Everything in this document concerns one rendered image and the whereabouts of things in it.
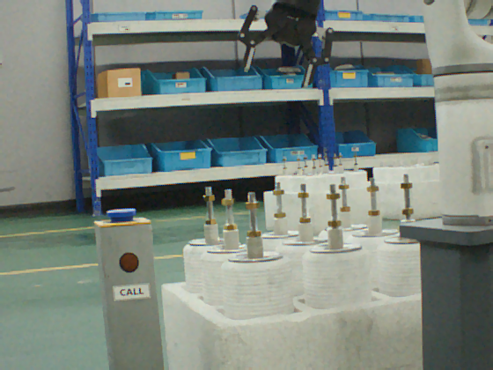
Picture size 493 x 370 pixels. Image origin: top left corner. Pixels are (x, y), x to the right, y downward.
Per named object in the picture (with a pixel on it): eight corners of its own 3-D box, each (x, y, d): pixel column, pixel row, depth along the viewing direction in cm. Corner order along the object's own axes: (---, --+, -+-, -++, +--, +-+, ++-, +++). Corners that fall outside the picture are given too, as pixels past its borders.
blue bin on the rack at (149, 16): (136, 32, 617) (135, 18, 616) (183, 30, 632) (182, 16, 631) (154, 20, 571) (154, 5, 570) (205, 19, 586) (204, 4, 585)
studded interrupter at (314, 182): (332, 215, 372) (327, 154, 371) (320, 218, 365) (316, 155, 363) (313, 215, 378) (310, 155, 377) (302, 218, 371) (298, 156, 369)
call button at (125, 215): (138, 224, 111) (137, 209, 111) (109, 226, 110) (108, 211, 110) (134, 222, 115) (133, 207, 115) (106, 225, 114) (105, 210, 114)
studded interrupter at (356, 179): (366, 211, 377) (363, 151, 376) (346, 212, 380) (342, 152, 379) (370, 210, 386) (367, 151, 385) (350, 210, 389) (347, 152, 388)
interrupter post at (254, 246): (253, 259, 116) (253, 235, 115) (268, 260, 114) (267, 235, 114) (243, 262, 114) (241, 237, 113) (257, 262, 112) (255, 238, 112)
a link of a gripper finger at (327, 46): (327, 25, 129) (318, 61, 129) (338, 29, 129) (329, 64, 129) (324, 28, 131) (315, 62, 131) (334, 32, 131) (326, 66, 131)
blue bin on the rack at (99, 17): (79, 33, 600) (79, 19, 600) (128, 32, 616) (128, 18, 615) (95, 22, 555) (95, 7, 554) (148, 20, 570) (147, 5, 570)
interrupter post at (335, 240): (327, 251, 118) (326, 227, 118) (343, 249, 118) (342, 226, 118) (327, 253, 116) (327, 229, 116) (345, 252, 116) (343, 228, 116)
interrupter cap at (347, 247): (307, 250, 121) (307, 245, 121) (359, 246, 121) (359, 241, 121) (311, 257, 114) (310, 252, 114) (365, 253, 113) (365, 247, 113)
